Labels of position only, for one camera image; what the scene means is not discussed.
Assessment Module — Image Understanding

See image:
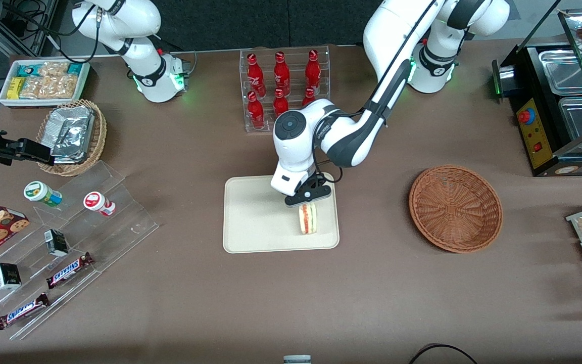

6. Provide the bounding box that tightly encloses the Snickers chocolate bar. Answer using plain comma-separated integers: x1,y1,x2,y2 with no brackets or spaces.
0,292,51,331
46,252,94,290

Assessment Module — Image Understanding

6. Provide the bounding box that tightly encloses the light tan wicker basket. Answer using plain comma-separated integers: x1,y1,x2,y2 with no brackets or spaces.
36,99,108,177

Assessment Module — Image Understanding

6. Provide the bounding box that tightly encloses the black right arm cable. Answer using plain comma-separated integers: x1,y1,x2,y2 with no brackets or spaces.
0,0,102,64

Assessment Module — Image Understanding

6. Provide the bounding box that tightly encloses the white snack bin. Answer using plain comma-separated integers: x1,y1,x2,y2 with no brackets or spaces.
0,59,91,108

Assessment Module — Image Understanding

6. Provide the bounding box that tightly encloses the foil wrapped sandwich pack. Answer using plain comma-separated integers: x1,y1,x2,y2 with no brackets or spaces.
43,105,94,133
51,119,95,164

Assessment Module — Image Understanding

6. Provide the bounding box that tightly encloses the clear bag of crackers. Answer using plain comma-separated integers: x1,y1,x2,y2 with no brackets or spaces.
38,62,69,77
43,75,78,100
20,77,49,100

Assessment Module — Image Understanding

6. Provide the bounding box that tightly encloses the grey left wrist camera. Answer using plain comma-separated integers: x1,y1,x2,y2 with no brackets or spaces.
270,171,308,198

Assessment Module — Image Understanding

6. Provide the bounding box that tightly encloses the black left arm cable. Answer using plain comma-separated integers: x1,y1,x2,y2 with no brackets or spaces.
313,0,435,184

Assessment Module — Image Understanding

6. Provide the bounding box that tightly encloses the black food warmer cabinet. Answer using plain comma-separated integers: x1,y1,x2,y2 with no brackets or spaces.
492,0,582,176

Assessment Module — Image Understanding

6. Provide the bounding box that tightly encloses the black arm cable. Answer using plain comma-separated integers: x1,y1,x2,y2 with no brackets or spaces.
313,0,435,184
0,0,102,64

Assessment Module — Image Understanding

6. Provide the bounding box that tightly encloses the green lid white cup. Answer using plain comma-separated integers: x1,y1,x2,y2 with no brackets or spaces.
23,180,63,208

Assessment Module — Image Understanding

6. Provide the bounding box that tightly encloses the black cable loop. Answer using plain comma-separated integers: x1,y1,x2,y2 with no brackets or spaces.
409,344,478,364

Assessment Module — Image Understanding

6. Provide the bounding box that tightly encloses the brown wicker basket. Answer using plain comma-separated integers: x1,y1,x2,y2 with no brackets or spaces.
409,165,504,253

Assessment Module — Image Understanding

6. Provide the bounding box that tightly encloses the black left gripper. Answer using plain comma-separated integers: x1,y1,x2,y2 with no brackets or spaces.
285,172,333,207

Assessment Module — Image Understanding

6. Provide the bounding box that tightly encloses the small black carton box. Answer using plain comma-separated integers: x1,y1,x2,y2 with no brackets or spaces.
44,229,70,257
0,262,22,291

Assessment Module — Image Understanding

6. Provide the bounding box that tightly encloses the cream plastic tray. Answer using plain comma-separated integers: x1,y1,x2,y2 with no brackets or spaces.
223,173,341,254

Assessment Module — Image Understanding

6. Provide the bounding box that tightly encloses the red lid white cup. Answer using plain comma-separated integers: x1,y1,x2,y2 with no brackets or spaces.
83,191,116,217

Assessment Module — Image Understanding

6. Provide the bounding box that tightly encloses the clear acrylic stepped stand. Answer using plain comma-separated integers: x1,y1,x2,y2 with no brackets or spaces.
0,212,100,342
31,161,160,276

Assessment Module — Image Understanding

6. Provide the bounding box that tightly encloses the white bread sandwich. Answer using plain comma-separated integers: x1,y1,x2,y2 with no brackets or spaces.
298,202,318,236

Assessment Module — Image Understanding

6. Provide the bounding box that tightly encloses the clear acrylic bottle rack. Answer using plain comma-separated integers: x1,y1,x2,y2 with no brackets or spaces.
239,45,331,133

